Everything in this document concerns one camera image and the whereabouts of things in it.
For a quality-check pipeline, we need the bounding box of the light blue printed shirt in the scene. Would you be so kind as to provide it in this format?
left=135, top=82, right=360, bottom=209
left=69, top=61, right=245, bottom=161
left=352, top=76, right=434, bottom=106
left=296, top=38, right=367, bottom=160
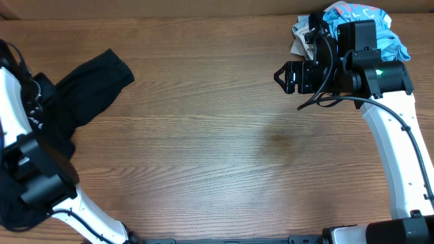
left=323, top=3, right=410, bottom=62

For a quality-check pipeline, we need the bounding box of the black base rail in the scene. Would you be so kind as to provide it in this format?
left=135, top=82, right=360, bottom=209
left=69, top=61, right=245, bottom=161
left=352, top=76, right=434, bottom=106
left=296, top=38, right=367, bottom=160
left=143, top=235, right=321, bottom=244

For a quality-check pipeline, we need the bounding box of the black garment in pile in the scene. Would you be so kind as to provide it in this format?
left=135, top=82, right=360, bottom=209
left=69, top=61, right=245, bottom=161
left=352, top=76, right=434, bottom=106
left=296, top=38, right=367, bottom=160
left=309, top=12, right=329, bottom=34

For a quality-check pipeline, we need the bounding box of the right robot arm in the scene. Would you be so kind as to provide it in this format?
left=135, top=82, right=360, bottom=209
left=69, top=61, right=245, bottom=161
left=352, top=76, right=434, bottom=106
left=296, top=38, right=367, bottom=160
left=274, top=49, right=433, bottom=243

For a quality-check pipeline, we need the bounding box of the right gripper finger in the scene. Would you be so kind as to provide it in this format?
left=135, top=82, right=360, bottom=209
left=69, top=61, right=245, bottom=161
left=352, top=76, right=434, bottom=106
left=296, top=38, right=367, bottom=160
left=276, top=80, right=289, bottom=94
left=274, top=64, right=288, bottom=81

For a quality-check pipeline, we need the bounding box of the black t-shirt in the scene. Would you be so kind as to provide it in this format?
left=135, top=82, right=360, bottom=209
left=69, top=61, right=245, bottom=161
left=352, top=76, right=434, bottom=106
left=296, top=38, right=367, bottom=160
left=0, top=48, right=136, bottom=232

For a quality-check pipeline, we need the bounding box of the beige garment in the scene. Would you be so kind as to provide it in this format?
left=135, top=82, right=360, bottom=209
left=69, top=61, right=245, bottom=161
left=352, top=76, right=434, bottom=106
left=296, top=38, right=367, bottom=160
left=291, top=16, right=314, bottom=60

